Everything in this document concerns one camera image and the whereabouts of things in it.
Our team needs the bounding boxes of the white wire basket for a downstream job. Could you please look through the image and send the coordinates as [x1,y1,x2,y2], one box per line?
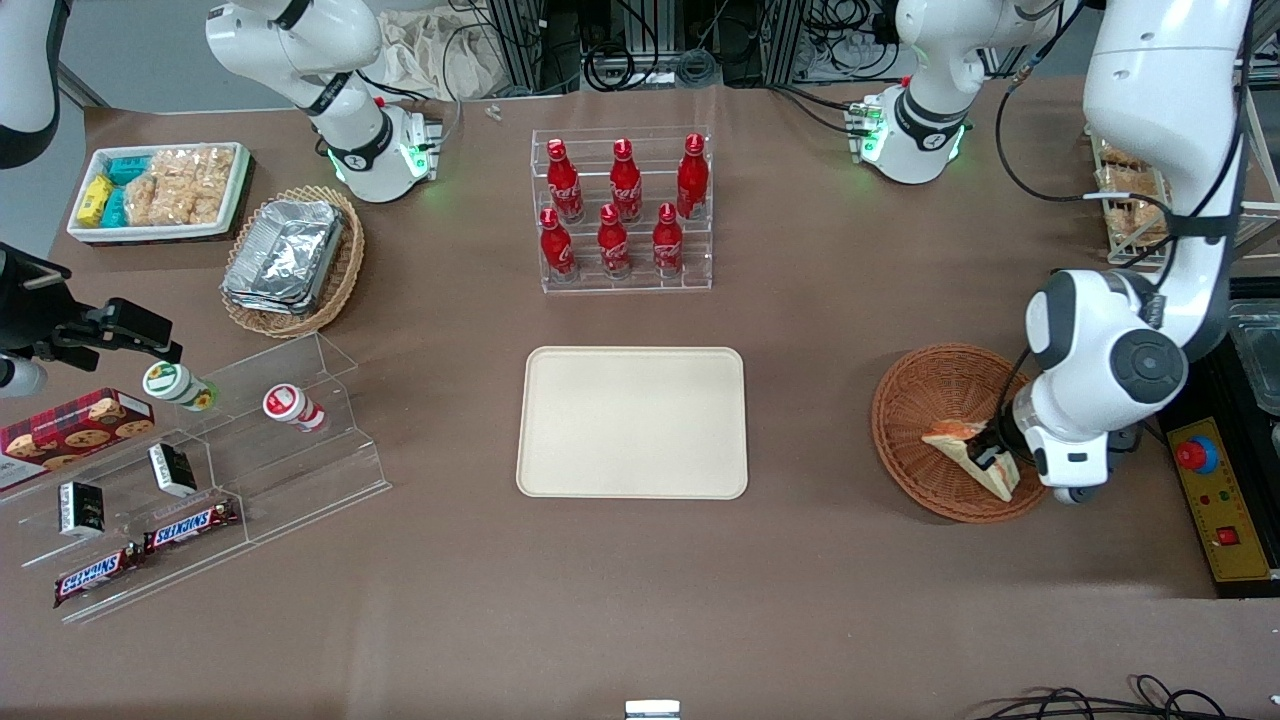
[1088,58,1280,269]

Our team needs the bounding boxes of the red tartan cookie box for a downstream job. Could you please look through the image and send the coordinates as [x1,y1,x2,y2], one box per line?
[0,388,157,492]

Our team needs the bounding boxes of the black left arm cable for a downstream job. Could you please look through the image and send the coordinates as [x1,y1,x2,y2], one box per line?
[993,14,1243,301]

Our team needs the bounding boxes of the aluminium profile post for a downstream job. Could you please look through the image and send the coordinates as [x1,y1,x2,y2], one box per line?
[488,0,549,97]
[762,0,813,87]

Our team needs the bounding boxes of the yellow snack packet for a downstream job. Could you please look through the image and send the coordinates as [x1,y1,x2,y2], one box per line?
[77,174,117,227]

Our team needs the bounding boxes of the red lid yogurt cup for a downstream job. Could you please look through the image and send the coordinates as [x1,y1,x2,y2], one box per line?
[263,384,329,434]

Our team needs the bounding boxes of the red cola bottle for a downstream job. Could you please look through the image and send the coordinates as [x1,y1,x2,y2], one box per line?
[546,138,586,224]
[652,202,686,279]
[597,203,633,280]
[609,138,644,224]
[676,133,711,221]
[539,207,579,283]

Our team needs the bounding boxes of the silver foil tray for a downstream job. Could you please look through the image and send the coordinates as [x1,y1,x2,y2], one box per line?
[225,198,347,303]
[222,282,323,317]

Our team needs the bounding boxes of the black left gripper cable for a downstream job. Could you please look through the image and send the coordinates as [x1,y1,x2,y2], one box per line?
[994,344,1037,443]

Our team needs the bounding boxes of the clear acrylic bottle rack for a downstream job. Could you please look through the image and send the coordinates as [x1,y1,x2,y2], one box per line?
[530,125,714,295]

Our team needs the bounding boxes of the light wicker basket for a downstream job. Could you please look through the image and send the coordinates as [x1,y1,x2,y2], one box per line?
[220,185,366,340]

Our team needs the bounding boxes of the black right base cable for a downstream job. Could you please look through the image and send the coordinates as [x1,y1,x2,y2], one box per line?
[355,20,469,151]

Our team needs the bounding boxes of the white cloth bag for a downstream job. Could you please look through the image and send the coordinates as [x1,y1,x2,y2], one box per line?
[378,8,506,103]

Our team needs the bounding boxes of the green lid yogurt cup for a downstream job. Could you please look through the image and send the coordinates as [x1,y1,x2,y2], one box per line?
[142,361,219,413]

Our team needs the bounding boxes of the grey cable coil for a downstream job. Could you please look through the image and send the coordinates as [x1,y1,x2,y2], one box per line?
[674,46,721,87]

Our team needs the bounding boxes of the clear bag of rice crackers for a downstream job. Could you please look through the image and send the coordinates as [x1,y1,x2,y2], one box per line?
[150,146,237,225]
[122,170,189,228]

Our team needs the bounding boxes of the clear plastic container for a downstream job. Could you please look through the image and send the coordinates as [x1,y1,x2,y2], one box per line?
[1224,298,1280,417]

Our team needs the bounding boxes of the black cable coil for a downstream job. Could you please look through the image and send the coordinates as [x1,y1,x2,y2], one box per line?
[584,38,643,93]

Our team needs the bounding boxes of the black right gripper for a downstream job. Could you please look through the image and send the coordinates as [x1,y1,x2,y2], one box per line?
[0,243,185,364]

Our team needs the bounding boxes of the brown wicker basket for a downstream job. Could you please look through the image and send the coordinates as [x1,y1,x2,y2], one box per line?
[871,344,1056,525]

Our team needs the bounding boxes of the Snickers chocolate bar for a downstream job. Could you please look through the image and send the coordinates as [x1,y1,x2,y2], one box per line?
[143,497,242,555]
[53,545,142,609]

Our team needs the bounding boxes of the small black white box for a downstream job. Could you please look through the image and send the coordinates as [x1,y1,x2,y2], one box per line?
[58,481,108,539]
[148,443,199,499]

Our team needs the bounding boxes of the clear acrylic step stand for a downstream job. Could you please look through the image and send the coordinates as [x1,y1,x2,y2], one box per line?
[185,332,393,549]
[0,395,253,627]

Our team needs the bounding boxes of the white rectangular snack tray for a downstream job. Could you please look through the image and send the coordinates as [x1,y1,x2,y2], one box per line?
[67,142,252,245]

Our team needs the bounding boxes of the black left base cables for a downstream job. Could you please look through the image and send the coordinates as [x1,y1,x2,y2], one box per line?
[768,82,873,139]

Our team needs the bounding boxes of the yellow emergency stop box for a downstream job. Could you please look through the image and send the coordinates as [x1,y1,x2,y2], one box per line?
[1165,418,1280,585]

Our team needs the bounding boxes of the triangular sandwich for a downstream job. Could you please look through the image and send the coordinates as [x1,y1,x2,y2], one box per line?
[920,420,1022,502]

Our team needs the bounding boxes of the black floor cables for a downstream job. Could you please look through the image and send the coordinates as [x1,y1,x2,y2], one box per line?
[985,674,1280,720]

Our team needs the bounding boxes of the beige plastic tray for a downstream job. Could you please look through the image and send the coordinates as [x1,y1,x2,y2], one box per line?
[516,346,749,500]

